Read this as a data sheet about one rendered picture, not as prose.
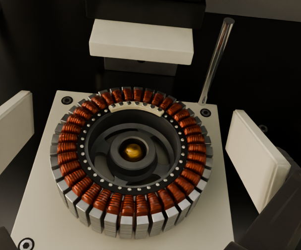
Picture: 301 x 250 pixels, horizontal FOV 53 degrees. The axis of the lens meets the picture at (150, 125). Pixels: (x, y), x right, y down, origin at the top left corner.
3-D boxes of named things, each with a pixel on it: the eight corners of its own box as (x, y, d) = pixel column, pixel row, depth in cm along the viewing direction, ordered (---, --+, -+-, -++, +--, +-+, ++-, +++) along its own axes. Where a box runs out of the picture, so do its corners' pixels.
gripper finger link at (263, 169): (276, 163, 13) (292, 164, 13) (233, 108, 20) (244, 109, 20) (260, 218, 14) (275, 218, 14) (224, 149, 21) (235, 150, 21)
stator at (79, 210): (208, 246, 20) (223, 228, 17) (39, 235, 20) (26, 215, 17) (198, 117, 27) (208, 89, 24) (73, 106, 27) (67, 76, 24)
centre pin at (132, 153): (143, 179, 23) (146, 161, 21) (117, 177, 23) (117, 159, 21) (144, 157, 24) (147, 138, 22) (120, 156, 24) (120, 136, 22)
